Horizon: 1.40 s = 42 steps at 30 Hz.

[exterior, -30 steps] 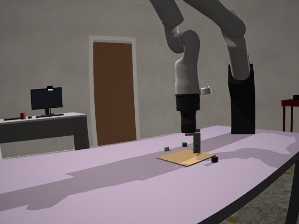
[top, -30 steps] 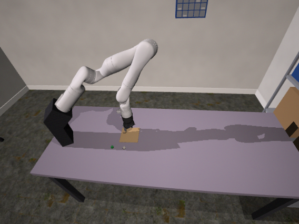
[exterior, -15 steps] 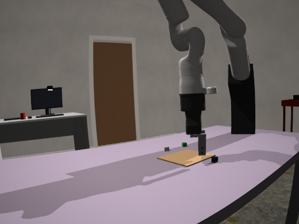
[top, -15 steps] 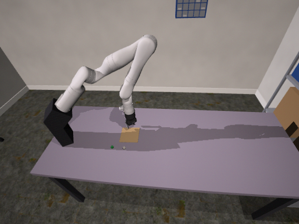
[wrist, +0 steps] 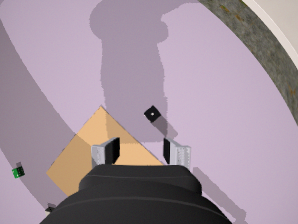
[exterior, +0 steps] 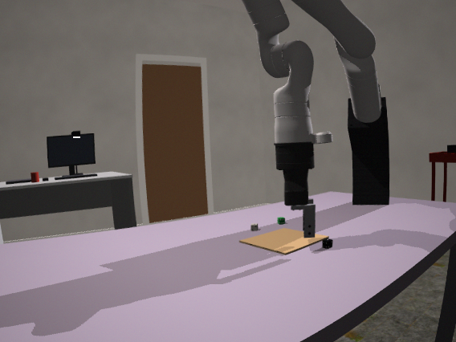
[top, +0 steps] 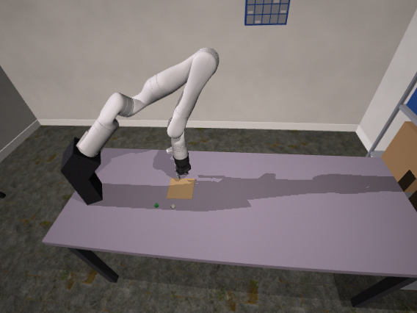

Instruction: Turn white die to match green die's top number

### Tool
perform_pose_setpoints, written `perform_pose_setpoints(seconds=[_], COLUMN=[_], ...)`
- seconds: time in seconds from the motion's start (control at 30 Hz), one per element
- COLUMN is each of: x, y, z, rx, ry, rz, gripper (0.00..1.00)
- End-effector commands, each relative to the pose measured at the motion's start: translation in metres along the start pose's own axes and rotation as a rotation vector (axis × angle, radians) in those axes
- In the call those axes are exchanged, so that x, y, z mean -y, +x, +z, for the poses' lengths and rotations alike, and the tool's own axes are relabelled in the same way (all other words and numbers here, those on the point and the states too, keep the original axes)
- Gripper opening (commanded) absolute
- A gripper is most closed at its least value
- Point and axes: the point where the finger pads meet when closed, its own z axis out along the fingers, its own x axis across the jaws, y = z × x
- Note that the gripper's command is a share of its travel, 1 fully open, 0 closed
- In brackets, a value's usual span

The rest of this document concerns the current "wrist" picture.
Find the green die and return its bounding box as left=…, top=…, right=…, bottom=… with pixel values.
left=12, top=166, right=25, bottom=179

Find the tan flat mat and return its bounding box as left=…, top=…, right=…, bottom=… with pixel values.
left=46, top=106, right=164, bottom=196

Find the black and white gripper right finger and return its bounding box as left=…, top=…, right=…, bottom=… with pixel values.
left=163, top=138, right=191, bottom=171

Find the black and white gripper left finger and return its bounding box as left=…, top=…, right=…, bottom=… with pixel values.
left=91, top=137, right=120, bottom=169

